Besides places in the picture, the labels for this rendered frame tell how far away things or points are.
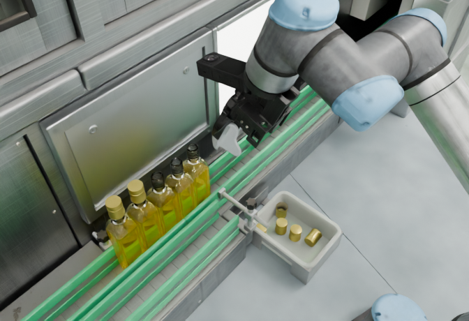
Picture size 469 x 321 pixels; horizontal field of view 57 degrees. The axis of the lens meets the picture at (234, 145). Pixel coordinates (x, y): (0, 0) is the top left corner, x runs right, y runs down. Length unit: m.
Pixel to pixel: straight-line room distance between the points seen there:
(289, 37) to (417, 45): 0.17
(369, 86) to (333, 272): 0.89
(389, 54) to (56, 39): 0.61
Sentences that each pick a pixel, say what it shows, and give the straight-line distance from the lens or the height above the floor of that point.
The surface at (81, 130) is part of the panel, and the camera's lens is 0.98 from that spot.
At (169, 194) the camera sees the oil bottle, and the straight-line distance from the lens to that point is 1.05.
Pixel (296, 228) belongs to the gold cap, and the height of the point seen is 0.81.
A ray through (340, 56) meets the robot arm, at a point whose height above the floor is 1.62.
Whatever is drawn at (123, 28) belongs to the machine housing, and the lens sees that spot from 0.96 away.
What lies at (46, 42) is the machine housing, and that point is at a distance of 0.90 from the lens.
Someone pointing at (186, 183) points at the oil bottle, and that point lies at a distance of 1.07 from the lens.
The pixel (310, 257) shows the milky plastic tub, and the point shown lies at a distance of 1.32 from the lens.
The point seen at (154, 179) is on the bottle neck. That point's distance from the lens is 1.01.
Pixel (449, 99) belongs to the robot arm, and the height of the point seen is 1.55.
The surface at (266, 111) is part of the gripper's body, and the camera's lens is 0.66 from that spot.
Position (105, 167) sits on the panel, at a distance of 1.09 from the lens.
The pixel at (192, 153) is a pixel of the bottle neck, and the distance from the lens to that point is 1.06.
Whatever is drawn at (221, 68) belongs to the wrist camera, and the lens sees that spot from 0.69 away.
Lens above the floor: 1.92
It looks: 47 degrees down
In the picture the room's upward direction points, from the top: straight up
